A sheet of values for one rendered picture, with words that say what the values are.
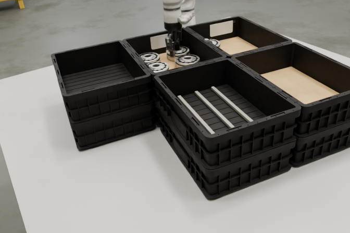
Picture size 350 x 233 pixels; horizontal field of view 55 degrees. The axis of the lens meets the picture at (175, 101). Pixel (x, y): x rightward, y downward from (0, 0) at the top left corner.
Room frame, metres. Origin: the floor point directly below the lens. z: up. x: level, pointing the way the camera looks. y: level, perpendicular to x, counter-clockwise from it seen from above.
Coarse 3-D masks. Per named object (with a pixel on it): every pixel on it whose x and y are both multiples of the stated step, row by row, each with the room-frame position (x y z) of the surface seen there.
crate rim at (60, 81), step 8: (120, 40) 1.40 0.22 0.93; (80, 48) 1.34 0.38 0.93; (88, 48) 1.34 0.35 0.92; (128, 48) 1.30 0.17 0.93; (56, 64) 1.19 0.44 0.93; (56, 72) 1.12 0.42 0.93; (144, 72) 1.07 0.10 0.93; (128, 80) 1.02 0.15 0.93; (136, 80) 1.02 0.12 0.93; (144, 80) 1.03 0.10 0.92; (64, 88) 0.99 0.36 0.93; (96, 88) 0.97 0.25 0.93; (104, 88) 0.98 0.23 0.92; (112, 88) 0.99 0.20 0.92; (120, 88) 1.00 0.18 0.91; (64, 96) 0.94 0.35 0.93; (72, 96) 0.94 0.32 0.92; (80, 96) 0.95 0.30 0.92; (88, 96) 0.96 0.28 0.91
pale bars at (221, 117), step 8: (216, 88) 1.08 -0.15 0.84; (200, 96) 1.03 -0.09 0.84; (224, 96) 1.02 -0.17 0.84; (184, 104) 0.98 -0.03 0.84; (208, 104) 0.97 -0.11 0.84; (232, 104) 0.96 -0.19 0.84; (192, 112) 0.93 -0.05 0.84; (216, 112) 0.92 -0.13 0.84; (240, 112) 0.91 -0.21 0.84; (200, 120) 0.88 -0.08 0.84; (224, 120) 0.87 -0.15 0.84; (248, 120) 0.86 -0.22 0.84; (208, 128) 0.83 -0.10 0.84
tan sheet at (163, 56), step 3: (159, 54) 1.45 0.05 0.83; (162, 54) 1.45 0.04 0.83; (165, 54) 1.45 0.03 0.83; (162, 57) 1.41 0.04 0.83; (165, 57) 1.41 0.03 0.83; (162, 60) 1.38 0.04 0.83; (165, 60) 1.38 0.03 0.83; (168, 60) 1.37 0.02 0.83; (168, 63) 1.34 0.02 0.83; (171, 63) 1.34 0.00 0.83; (174, 63) 1.34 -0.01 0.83; (171, 66) 1.31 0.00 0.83; (174, 66) 1.31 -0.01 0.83
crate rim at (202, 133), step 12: (216, 60) 1.12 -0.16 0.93; (228, 60) 1.12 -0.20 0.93; (168, 72) 1.05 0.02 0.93; (156, 84) 1.01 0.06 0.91; (264, 84) 0.92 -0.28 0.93; (168, 96) 0.90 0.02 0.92; (180, 108) 0.82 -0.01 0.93; (300, 108) 0.77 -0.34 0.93; (192, 120) 0.75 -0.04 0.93; (264, 120) 0.73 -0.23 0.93; (276, 120) 0.74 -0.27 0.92; (204, 132) 0.69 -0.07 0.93; (228, 132) 0.69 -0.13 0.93; (240, 132) 0.70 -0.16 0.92
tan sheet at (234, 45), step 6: (222, 42) 1.54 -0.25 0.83; (228, 42) 1.54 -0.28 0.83; (234, 42) 1.53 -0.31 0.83; (240, 42) 1.53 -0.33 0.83; (246, 42) 1.52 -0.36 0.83; (222, 48) 1.46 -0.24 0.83; (228, 48) 1.46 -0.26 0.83; (234, 48) 1.45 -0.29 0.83; (240, 48) 1.45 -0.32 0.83; (246, 48) 1.44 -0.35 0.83; (252, 48) 1.44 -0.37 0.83
